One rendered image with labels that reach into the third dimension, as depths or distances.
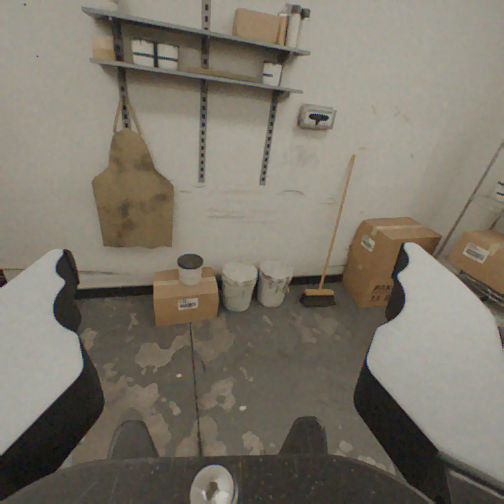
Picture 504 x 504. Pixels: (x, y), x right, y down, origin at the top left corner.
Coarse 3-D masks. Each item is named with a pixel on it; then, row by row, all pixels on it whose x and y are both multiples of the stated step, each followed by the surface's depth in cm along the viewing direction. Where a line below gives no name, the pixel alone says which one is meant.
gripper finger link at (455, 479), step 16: (432, 464) 5; (448, 464) 4; (432, 480) 4; (448, 480) 4; (464, 480) 4; (480, 480) 4; (432, 496) 4; (448, 496) 4; (464, 496) 4; (480, 496) 4; (496, 496) 4
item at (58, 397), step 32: (64, 256) 10; (32, 288) 8; (64, 288) 8; (0, 320) 7; (32, 320) 7; (64, 320) 8; (0, 352) 6; (32, 352) 6; (64, 352) 6; (0, 384) 5; (32, 384) 5; (64, 384) 5; (96, 384) 6; (0, 416) 5; (32, 416) 5; (64, 416) 5; (96, 416) 6; (0, 448) 4; (32, 448) 5; (64, 448) 6; (32, 480) 5
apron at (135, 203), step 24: (120, 144) 173; (144, 144) 177; (120, 168) 180; (144, 168) 184; (96, 192) 184; (120, 192) 188; (144, 192) 190; (168, 192) 196; (120, 216) 195; (144, 216) 199; (168, 216) 205; (120, 240) 205; (144, 240) 210; (168, 240) 216
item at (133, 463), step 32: (128, 448) 4; (288, 448) 4; (320, 448) 4; (64, 480) 4; (96, 480) 4; (128, 480) 4; (160, 480) 4; (192, 480) 4; (224, 480) 4; (256, 480) 4; (288, 480) 4; (320, 480) 4; (352, 480) 4; (384, 480) 4
